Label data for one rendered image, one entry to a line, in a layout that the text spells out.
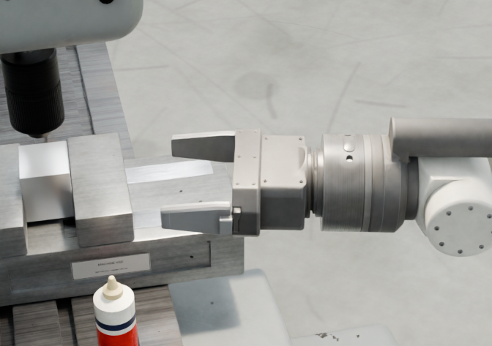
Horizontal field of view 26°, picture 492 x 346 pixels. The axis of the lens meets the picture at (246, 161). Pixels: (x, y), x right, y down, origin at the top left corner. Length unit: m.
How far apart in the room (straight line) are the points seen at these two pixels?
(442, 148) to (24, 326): 0.49
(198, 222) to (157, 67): 2.37
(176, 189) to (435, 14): 2.48
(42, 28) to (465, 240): 0.40
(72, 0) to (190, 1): 2.87
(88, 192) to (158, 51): 2.23
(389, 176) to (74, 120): 0.64
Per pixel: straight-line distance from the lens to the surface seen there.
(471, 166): 0.95
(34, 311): 1.18
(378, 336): 1.42
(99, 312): 1.06
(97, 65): 1.57
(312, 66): 3.28
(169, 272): 1.18
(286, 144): 0.97
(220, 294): 1.29
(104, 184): 1.16
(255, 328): 1.25
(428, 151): 0.93
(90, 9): 0.78
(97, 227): 1.12
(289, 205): 0.92
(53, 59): 0.90
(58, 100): 0.92
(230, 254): 1.18
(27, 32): 0.79
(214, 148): 1.00
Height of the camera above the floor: 1.72
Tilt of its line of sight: 37 degrees down
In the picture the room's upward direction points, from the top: straight up
